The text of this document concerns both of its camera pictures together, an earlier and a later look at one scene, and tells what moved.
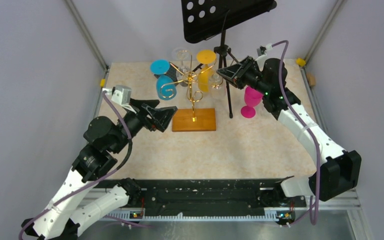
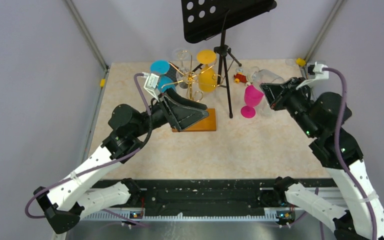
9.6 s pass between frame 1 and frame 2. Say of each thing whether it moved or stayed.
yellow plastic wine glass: stayed
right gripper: moved
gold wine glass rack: stayed
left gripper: moved
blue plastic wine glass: stayed
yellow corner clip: stayed
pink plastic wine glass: stayed
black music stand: stayed
